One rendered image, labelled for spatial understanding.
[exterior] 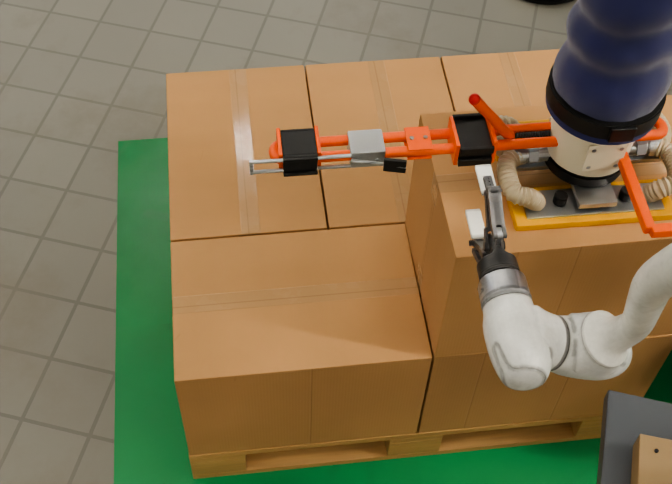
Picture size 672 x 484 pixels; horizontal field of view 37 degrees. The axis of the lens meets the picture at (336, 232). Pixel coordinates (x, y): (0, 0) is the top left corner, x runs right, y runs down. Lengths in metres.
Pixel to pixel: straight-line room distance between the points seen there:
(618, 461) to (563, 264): 0.41
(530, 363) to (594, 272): 0.52
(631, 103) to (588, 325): 0.42
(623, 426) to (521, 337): 0.46
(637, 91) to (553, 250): 0.38
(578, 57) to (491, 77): 1.07
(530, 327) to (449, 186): 0.50
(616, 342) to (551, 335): 0.11
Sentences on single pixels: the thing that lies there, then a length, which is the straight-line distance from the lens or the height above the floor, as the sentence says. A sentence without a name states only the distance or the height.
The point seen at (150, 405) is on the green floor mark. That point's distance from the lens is 2.90.
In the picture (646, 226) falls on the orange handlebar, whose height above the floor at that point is 1.08.
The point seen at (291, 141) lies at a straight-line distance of 1.97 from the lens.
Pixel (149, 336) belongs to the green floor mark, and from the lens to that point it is 3.02.
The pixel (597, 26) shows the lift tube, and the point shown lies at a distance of 1.82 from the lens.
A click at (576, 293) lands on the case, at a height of 0.77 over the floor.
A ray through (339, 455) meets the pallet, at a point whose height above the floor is 0.02.
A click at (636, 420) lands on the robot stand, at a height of 0.75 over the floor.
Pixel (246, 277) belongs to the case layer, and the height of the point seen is 0.54.
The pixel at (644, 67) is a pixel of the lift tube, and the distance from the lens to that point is 1.86.
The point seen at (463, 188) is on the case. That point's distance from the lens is 2.12.
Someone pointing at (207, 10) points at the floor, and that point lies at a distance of 3.95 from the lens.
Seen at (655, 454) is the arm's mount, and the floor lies 0.81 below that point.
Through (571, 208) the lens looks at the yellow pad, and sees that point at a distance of 2.10.
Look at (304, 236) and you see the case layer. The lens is 2.51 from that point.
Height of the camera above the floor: 2.56
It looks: 53 degrees down
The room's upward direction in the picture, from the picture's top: 3 degrees clockwise
